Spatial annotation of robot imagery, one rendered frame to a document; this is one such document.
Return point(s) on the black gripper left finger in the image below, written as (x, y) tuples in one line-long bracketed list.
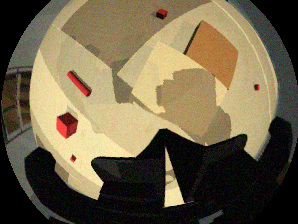
[(146, 168)]

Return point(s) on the red long bar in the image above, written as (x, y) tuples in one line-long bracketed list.
[(79, 84)]

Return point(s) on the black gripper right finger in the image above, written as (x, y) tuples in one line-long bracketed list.
[(190, 160)]

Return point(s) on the orange square block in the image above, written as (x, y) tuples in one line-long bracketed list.
[(213, 51)]

